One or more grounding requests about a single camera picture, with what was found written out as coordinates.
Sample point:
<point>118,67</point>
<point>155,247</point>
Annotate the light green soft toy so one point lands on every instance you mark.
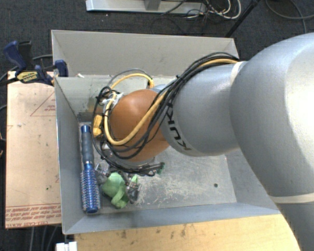
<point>114,188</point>

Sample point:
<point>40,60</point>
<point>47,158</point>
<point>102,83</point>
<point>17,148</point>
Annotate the blue round hairbrush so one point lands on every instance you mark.
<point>89,187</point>

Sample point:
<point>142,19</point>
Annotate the brown cardboard board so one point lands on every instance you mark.
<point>31,150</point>

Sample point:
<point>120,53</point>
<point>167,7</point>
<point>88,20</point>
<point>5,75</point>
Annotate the grey metal bin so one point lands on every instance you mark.
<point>188,182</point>

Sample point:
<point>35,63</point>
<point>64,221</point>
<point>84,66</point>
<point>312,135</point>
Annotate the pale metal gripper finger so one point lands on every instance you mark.
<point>102,175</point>
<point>134,190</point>

